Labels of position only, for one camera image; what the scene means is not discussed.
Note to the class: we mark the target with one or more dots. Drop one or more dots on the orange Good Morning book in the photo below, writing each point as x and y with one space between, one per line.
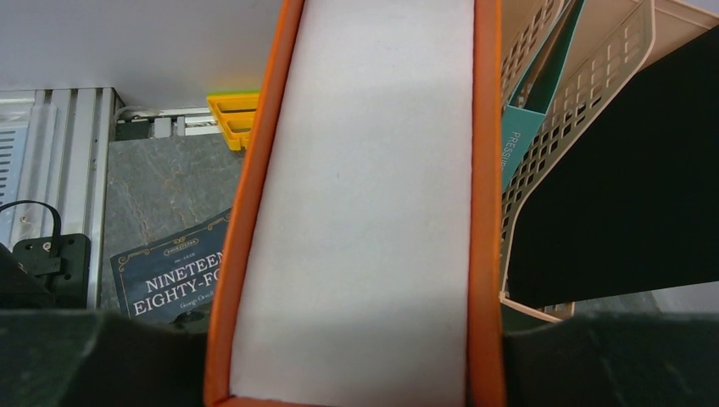
361 262

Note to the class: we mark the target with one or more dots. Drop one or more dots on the teal folder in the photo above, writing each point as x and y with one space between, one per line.
530 100

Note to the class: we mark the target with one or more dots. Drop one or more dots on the aluminium slotted rail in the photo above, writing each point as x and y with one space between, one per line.
54 150

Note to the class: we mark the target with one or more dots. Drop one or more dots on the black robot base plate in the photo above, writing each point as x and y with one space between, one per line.
46 272

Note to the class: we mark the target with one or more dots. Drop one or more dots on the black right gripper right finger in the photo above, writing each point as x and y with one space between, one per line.
615 359

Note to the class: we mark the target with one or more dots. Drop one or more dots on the peach plastic file organizer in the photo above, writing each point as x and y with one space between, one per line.
613 41

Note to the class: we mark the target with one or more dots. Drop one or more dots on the Nineteen Eighty-Four dark book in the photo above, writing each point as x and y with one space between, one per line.
158 282

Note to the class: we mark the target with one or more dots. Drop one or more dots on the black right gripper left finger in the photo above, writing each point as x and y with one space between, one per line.
84 358

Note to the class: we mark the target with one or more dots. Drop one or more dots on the black clipboard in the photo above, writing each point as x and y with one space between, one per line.
633 204

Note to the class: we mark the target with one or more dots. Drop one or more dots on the yellow triangular stand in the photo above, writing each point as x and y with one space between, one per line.
234 114

